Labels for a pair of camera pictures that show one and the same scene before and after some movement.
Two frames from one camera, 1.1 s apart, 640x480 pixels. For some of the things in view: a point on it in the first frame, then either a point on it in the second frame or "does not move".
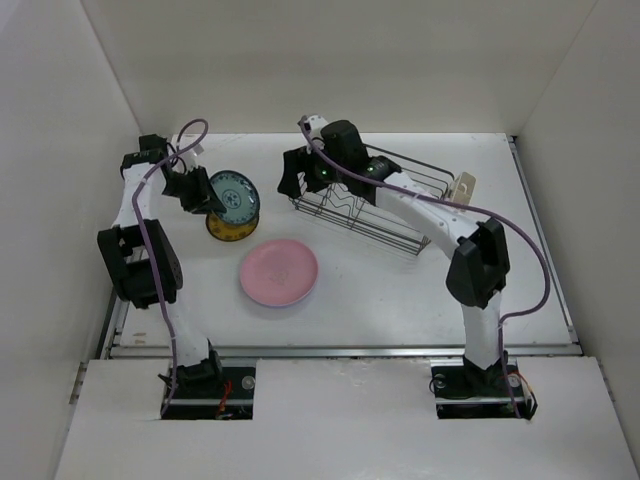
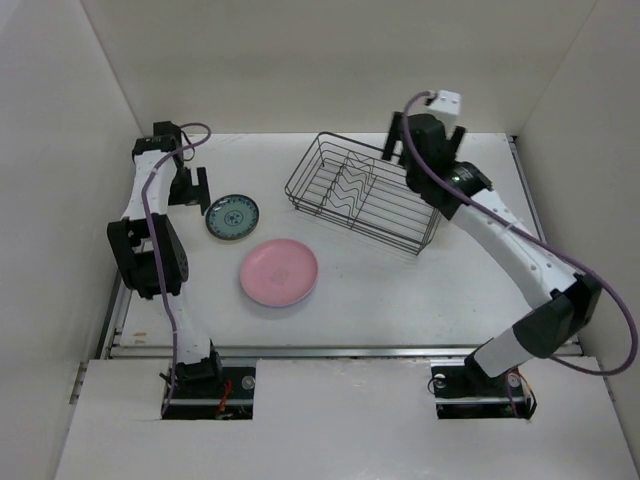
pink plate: (279, 272) does not move
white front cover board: (341, 419) does not move
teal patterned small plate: (238, 194) to (232, 217)
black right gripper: (294, 162) to (393, 137)
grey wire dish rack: (353, 207) does not move
